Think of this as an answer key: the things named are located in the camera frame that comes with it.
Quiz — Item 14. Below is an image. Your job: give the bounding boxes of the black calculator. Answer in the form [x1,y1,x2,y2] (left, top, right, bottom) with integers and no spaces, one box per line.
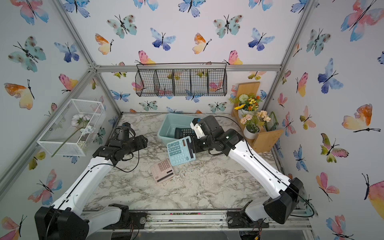
[175,128,198,140]

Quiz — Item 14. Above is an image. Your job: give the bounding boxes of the teal calculator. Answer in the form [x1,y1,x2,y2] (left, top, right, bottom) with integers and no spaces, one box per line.
[166,136,196,167]

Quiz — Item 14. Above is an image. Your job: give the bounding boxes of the pink calculator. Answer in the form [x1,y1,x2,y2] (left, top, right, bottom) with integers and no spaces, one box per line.
[150,159,175,184]

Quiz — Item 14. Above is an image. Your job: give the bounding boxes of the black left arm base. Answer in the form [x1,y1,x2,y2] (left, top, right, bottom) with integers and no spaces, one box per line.
[104,204,148,230]

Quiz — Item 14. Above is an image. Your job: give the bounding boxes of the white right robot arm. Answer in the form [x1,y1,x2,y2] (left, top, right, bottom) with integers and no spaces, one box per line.
[190,116,304,225]

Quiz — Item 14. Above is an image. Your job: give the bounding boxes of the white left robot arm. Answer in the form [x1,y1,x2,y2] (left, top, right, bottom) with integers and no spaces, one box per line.
[35,126,148,240]

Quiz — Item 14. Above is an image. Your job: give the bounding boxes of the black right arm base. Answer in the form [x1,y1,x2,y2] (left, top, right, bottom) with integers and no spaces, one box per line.
[226,200,270,231]

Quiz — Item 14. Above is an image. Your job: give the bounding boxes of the teal plastic storage box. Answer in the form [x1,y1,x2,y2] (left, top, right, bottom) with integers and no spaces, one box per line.
[158,113,196,145]

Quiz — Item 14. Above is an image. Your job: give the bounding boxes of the white pot pink flowers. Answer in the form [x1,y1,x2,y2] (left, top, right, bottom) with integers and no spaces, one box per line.
[240,111,271,140]

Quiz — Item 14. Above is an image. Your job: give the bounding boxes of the white pot yellow flowers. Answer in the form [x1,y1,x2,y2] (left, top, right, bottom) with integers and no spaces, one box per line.
[230,94,263,119]

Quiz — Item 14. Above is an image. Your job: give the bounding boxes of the wooden corner shelf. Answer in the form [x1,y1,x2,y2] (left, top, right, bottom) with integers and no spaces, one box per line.
[232,82,283,153]

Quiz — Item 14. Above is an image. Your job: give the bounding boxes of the pink artificial flower stem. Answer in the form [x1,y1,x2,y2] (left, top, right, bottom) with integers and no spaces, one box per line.
[51,114,94,157]

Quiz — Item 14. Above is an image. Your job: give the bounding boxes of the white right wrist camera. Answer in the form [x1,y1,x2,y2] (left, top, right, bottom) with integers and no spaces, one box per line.
[190,118,206,139]

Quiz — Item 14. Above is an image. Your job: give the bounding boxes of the white wire wall basket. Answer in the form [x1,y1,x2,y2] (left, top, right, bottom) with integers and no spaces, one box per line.
[37,99,106,157]

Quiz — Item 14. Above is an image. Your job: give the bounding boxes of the black wire wall basket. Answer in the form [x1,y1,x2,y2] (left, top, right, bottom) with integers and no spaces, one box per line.
[133,62,228,97]

